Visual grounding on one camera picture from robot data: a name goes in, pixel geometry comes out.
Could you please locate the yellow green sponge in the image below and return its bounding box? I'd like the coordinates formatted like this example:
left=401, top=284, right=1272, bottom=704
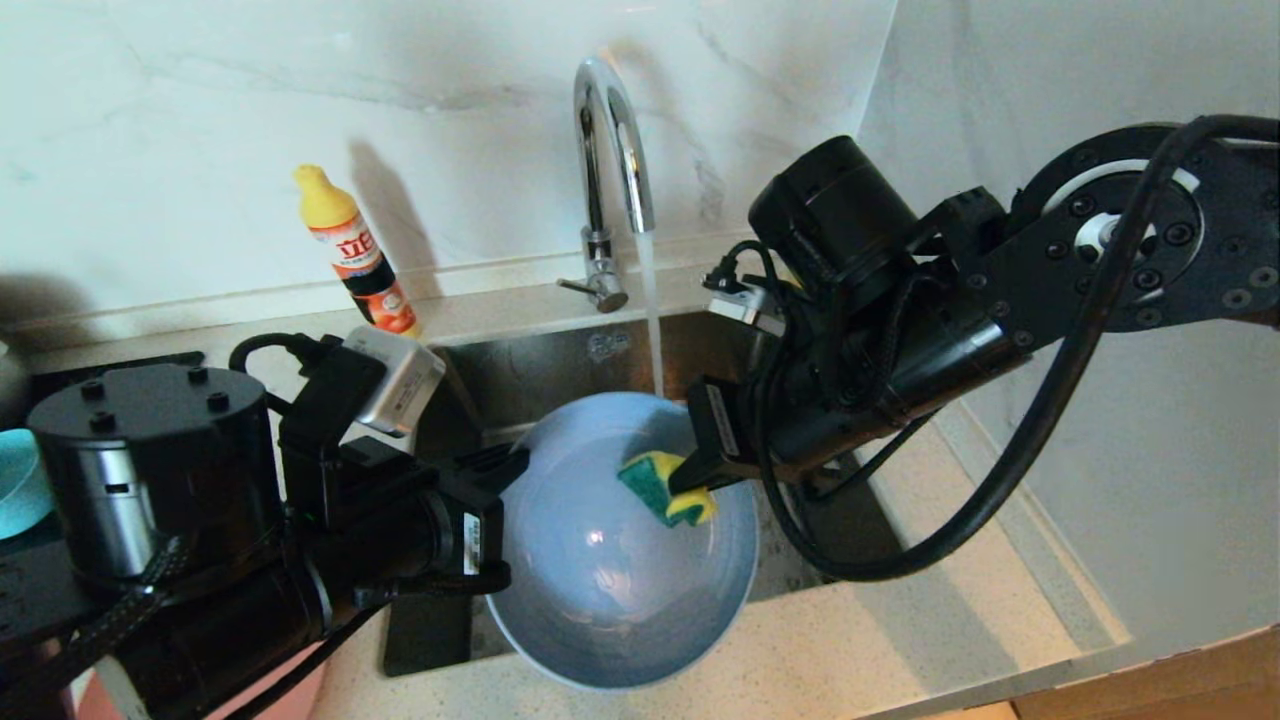
left=617, top=450, right=719, bottom=529

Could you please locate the blue-grey plate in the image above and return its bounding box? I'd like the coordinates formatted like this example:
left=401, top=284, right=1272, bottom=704
left=485, top=391, right=760, bottom=691

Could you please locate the pink plate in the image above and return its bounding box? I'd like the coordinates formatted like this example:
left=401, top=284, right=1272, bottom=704
left=70, top=640, right=329, bottom=720

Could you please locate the yellow-capped detergent bottle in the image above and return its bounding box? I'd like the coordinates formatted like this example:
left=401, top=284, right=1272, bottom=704
left=294, top=165, right=423, bottom=341

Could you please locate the chrome gooseneck faucet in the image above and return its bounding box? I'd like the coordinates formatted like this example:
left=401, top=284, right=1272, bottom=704
left=558, top=57, right=657, bottom=316

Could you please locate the teal bowl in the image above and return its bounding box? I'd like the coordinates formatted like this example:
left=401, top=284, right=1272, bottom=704
left=0, top=428, right=56, bottom=541

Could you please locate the stainless steel sink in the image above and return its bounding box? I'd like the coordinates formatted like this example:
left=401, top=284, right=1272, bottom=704
left=382, top=310, right=913, bottom=679

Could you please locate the running water stream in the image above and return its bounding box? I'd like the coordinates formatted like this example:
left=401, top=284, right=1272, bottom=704
left=638, top=232, right=669, bottom=399

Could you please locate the black glass cooktop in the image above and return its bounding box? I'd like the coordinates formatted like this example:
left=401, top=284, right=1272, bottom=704
left=30, top=350, right=206, bottom=381

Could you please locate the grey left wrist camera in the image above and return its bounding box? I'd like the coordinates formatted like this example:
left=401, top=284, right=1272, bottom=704
left=343, top=325, right=447, bottom=438

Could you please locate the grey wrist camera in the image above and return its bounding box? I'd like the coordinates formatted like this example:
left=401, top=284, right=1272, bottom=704
left=703, top=268, right=791, bottom=339
left=343, top=325, right=447, bottom=438

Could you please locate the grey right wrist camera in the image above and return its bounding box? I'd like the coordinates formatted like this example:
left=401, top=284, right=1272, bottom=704
left=703, top=268, right=791, bottom=339

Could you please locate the thin black cable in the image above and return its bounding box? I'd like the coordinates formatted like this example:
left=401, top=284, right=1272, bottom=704
left=810, top=410, right=941, bottom=506

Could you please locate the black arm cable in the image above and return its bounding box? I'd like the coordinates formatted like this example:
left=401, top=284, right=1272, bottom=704
left=228, top=332, right=331, bottom=411
left=755, top=113, right=1280, bottom=584

